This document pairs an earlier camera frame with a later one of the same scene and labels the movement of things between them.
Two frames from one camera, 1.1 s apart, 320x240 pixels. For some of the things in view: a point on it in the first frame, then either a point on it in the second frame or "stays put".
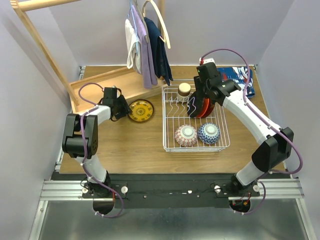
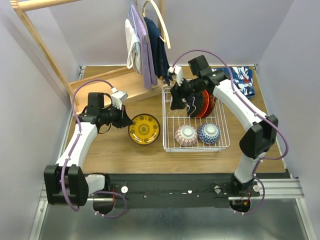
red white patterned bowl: [185, 135] stays put
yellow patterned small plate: [142, 110] -> [145, 129]
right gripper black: [198, 86] -> [177, 94]
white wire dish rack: [182, 133] stays put
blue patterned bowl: [208, 133] stays put
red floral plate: [209, 109] stays put
